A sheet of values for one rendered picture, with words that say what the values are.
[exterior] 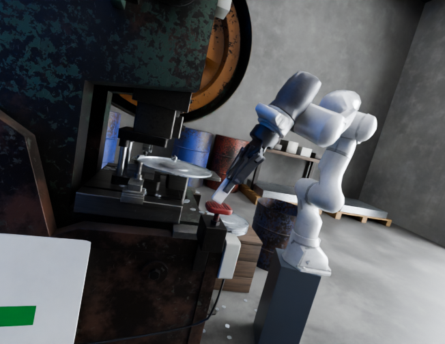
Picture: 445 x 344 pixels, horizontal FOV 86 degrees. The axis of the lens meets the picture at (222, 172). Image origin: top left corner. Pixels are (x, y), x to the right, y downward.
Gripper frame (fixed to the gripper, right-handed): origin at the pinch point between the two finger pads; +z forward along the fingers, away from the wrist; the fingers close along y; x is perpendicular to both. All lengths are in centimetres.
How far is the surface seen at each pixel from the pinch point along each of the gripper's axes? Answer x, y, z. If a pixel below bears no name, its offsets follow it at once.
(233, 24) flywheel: 22, 66, -63
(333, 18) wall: -118, 363, -336
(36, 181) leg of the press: 38.9, 6.9, 25.5
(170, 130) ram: 19.0, 25.5, -4.0
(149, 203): 12.5, 10.4, 16.8
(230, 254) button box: -17.3, 5.0, 16.0
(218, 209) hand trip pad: -0.8, -3.1, 4.6
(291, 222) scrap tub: -92, 84, -1
